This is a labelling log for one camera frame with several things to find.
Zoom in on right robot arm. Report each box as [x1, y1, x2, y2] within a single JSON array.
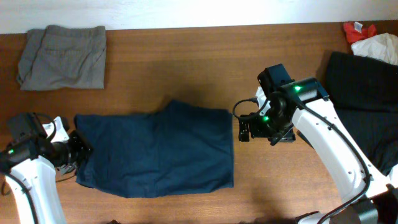
[[238, 78, 397, 223]]

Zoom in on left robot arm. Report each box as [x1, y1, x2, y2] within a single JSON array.
[[1, 113, 93, 223]]

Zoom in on white cloth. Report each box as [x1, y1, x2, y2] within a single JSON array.
[[351, 33, 397, 65]]

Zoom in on navy blue shorts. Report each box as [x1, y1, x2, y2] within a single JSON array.
[[74, 100, 234, 198]]

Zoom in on black shirt white stripe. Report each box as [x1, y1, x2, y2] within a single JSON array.
[[336, 109, 397, 175]]

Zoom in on folded grey shorts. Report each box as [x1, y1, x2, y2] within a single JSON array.
[[16, 25, 106, 91]]

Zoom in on black shorts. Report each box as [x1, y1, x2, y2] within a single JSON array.
[[325, 52, 397, 113]]

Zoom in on red cloth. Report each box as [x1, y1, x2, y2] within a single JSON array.
[[343, 22, 377, 44]]

